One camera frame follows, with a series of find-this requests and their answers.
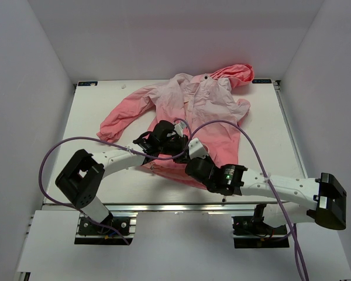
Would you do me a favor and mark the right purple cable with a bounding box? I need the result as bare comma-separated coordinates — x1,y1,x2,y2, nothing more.
188,119,310,281

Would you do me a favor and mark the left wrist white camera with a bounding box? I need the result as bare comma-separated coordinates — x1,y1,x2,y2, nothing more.
174,121,187,136

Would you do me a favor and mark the blue label sticker left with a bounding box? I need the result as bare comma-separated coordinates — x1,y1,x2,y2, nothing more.
77,81,98,87

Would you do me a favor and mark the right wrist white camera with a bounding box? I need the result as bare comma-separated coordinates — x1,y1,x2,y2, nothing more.
188,138,209,160

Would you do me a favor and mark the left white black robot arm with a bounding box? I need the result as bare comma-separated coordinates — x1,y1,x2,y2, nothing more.
55,120,188,234

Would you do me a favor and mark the wrist white camera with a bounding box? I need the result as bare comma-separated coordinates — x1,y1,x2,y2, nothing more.
188,138,209,160
174,121,187,136

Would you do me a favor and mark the pink hooded jacket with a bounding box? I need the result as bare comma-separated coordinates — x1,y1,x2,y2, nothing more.
96,63,255,190

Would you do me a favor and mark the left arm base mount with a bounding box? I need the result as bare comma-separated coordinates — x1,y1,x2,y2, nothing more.
74,212,138,246

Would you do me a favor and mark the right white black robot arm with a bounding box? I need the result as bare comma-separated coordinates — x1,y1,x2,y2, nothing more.
185,147,347,234

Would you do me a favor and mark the aluminium table front rail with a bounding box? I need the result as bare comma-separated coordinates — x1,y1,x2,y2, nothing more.
43,202,281,213

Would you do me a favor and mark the blue label sticker right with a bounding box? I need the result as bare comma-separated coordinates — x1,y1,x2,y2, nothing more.
252,78,272,84

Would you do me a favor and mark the blue label sticker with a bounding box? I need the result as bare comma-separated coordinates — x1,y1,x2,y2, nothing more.
252,78,272,84
77,81,98,87

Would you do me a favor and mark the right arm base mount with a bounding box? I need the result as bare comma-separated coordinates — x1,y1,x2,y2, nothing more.
232,204,290,249

